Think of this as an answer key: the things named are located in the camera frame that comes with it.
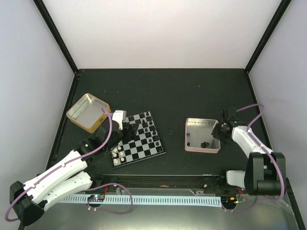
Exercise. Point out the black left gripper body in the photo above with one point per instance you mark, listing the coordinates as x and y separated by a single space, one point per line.
129 134

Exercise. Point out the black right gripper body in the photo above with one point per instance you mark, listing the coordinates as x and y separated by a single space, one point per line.
224 137

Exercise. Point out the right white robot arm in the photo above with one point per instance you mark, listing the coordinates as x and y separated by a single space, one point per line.
265 173

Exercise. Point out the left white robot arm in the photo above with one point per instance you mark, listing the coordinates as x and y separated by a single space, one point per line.
74 173

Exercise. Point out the white chess piece row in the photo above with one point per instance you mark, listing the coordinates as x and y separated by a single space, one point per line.
118 155

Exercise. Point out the black pieces in tray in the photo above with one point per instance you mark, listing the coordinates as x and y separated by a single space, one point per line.
205 144

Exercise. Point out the pink tray of black pieces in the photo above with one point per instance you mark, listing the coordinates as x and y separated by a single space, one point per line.
199 130

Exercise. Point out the black and silver chessboard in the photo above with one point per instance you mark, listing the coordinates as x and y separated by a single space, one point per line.
139 149

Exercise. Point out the gold metal tin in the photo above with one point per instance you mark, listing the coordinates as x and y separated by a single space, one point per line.
88 112

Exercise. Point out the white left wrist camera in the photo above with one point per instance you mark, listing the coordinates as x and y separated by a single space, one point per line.
119 116

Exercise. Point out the light blue cable duct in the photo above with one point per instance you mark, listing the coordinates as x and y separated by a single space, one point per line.
162 200

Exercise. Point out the black corner frame post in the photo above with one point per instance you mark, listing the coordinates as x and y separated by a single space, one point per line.
281 9
40 5

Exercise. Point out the left black corner frame post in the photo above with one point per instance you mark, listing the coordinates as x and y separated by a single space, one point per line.
40 5

